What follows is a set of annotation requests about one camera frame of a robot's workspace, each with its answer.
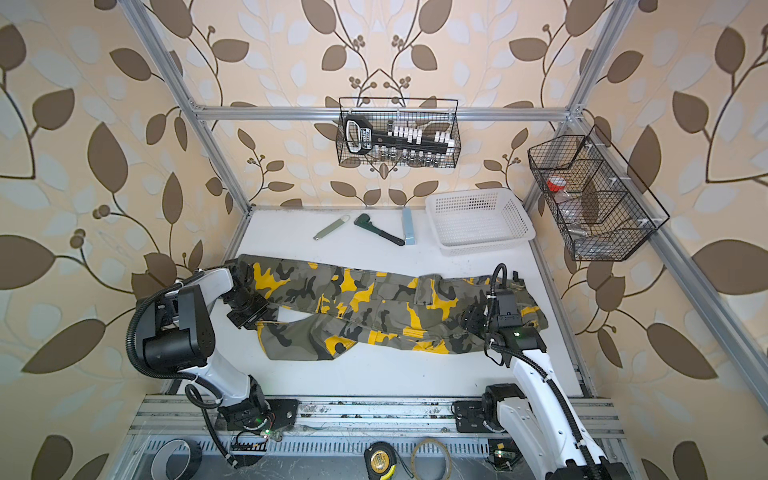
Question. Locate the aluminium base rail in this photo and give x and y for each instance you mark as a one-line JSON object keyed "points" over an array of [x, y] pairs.
{"points": [[323, 414]]}

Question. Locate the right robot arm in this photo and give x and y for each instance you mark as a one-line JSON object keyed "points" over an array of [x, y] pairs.
{"points": [[531, 408]]}

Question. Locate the aluminium frame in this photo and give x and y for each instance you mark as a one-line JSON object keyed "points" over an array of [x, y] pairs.
{"points": [[748, 360]]}

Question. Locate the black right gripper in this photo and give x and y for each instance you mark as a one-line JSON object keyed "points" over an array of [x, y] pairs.
{"points": [[472, 316]]}

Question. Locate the pale green utility knife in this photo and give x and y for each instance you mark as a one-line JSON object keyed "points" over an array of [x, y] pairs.
{"points": [[335, 225]]}

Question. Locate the white plastic basket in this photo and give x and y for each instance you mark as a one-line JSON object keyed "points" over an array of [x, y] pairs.
{"points": [[477, 221]]}

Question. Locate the yellow tape measure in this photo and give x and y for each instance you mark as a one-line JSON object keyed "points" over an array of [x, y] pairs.
{"points": [[380, 461]]}

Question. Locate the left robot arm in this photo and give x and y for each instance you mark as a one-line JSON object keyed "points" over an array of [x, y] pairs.
{"points": [[171, 336]]}

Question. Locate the black socket set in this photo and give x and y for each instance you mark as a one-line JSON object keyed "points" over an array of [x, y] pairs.
{"points": [[361, 137]]}

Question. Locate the black wire basket centre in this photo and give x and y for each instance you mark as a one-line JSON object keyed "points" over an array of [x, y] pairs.
{"points": [[436, 117]]}

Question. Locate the black wire basket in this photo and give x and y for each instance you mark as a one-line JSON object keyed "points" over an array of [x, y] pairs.
{"points": [[606, 212], [436, 117]]}

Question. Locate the black wire basket right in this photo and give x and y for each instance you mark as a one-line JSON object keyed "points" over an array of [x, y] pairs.
{"points": [[606, 212]]}

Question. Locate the camouflage trousers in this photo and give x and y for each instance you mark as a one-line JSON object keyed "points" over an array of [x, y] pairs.
{"points": [[317, 312]]}

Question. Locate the grey tape roll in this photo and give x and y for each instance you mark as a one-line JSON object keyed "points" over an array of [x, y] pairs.
{"points": [[177, 459]]}

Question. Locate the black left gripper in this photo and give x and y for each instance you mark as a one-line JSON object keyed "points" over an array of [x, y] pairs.
{"points": [[243, 322]]}

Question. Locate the light blue sanding block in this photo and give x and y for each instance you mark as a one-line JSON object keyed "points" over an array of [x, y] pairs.
{"points": [[408, 227]]}

